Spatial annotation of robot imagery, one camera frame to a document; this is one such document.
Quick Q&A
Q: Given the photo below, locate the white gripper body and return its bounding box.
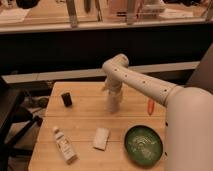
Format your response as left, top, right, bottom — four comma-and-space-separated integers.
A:
102, 78, 123, 113

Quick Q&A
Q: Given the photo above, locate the small black ceramic cup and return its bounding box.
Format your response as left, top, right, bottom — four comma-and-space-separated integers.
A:
61, 92, 72, 107

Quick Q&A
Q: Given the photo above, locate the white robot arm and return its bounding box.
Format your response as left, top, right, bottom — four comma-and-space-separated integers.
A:
102, 54, 213, 171

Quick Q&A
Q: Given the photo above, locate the green ceramic bowl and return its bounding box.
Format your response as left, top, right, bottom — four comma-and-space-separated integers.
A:
124, 125, 163, 167

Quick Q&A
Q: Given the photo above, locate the orange carrot toy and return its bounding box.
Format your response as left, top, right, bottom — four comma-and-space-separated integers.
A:
147, 99, 155, 115

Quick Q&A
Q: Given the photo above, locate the white plastic bottle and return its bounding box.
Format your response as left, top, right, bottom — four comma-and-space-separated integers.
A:
53, 126, 77, 164

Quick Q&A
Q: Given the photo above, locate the black office chair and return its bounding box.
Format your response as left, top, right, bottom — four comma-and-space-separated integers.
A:
0, 76, 43, 171

